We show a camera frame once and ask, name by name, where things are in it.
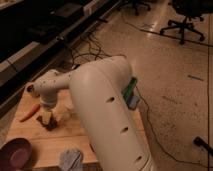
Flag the orange carrot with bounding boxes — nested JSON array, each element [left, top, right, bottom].
[[19, 104, 41, 122]]

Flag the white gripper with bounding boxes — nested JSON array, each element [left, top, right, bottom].
[[41, 103, 55, 124]]

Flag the black office chair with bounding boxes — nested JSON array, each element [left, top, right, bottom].
[[159, 0, 213, 45]]

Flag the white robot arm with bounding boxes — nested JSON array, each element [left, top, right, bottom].
[[33, 56, 158, 171]]

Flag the black floor cables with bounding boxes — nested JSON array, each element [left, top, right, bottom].
[[63, 33, 128, 71]]

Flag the purple bowl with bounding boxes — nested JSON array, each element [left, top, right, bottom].
[[0, 138, 32, 171]]

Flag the grey cloth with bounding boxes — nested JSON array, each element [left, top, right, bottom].
[[59, 149, 83, 171]]

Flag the small metal can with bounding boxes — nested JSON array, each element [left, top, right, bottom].
[[27, 84, 38, 98]]

